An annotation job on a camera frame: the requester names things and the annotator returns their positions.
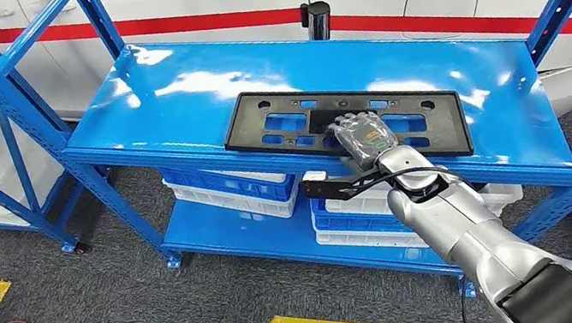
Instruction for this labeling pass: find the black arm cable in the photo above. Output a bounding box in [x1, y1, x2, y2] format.
[346, 154, 511, 323]

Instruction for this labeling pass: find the black stanchion post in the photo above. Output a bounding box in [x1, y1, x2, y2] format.
[298, 0, 335, 43]

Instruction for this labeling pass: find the black right wrist camera bracket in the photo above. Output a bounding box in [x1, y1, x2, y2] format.
[301, 165, 401, 208]

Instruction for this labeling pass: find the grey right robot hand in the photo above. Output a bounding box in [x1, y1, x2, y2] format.
[324, 104, 405, 176]

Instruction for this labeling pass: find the black license plate frame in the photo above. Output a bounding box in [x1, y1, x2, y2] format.
[216, 57, 477, 194]

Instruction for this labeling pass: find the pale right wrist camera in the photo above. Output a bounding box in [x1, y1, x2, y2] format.
[300, 167, 329, 185]

